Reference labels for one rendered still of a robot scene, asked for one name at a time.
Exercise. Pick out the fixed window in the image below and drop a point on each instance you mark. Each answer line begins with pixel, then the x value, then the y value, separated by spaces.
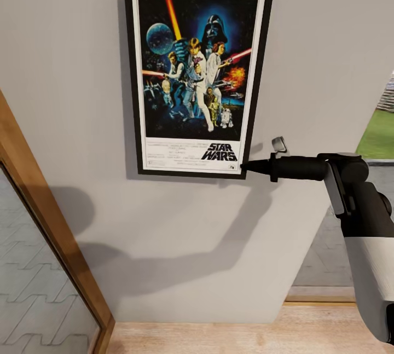
pixel 324 278

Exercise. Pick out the poster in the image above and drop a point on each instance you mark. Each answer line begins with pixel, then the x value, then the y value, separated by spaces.
pixel 195 69

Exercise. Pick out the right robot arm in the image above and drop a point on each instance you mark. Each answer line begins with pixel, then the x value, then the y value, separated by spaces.
pixel 365 222

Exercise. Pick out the door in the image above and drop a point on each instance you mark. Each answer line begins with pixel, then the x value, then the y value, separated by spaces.
pixel 50 302

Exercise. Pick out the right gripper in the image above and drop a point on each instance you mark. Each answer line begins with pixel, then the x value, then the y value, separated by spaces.
pixel 292 167

